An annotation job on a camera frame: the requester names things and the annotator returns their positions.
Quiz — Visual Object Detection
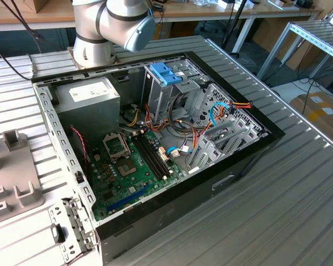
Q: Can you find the blue wire white plug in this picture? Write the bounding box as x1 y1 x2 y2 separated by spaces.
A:
165 146 191 159

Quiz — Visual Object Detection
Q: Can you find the red fan wire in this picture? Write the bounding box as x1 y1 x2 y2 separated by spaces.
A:
69 125 90 174

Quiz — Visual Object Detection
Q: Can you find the red yellow disk power wire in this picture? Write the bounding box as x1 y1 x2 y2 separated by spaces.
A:
210 101 253 131

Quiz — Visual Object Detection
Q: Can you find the green motherboard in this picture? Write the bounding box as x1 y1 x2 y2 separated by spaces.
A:
89 129 184 222

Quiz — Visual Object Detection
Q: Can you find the yellow orange board power wire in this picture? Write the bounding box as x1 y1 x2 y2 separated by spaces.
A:
126 103 143 127

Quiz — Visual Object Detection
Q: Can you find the grey power supply unit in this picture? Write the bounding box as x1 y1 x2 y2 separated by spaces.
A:
54 76 122 145

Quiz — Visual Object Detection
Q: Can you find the metal disk bay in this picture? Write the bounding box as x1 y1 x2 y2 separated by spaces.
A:
187 83 269 175

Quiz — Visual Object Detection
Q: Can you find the CPU socket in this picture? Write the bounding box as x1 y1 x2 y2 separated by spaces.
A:
115 157 137 178

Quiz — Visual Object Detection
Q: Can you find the metal socket cover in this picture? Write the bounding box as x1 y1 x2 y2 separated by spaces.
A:
102 132 129 163

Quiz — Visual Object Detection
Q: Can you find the black case fan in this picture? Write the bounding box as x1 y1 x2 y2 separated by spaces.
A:
68 125 90 181

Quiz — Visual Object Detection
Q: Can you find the thin black floor cable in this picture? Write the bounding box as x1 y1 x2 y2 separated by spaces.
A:
302 78 315 114

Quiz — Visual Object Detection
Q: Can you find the black open PC case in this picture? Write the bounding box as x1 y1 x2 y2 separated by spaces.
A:
30 50 286 265

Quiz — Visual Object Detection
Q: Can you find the brown cardboard box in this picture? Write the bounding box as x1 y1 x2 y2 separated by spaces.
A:
0 0 49 14

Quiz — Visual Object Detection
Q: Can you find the black RAM slot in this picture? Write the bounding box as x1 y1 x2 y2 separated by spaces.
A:
136 132 170 178
139 131 173 176
143 131 176 174
132 132 167 181

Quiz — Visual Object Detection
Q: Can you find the wooden desk white frame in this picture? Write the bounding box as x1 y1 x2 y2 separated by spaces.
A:
0 0 76 33
152 0 324 54

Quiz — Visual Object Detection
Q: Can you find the grey parts rack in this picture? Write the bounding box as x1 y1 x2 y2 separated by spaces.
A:
0 130 45 226

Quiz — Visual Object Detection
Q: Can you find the metal optical drive cage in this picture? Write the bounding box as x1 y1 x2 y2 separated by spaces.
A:
140 59 210 126

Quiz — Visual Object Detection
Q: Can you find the blue plastic drive latch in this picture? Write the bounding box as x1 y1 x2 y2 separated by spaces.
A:
149 62 188 87

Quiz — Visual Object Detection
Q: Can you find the cream board connector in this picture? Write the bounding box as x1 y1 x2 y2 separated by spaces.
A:
158 146 170 163

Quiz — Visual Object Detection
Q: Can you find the cable with pale plug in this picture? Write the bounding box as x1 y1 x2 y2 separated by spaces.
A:
0 37 33 81

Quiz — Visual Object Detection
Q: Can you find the labelled cardboard box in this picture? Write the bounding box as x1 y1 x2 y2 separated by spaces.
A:
290 93 333 145

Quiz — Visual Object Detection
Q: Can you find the orange black wire bundle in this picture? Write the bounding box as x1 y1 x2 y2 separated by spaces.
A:
144 104 211 139

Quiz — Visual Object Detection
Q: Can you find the blue disk data wire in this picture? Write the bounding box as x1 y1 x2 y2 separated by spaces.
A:
209 101 230 129

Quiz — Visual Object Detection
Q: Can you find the blue expansion slot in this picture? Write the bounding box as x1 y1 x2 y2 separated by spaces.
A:
105 185 150 216

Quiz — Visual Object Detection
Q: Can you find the black tripod stand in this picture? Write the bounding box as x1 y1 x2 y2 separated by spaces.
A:
221 0 246 55

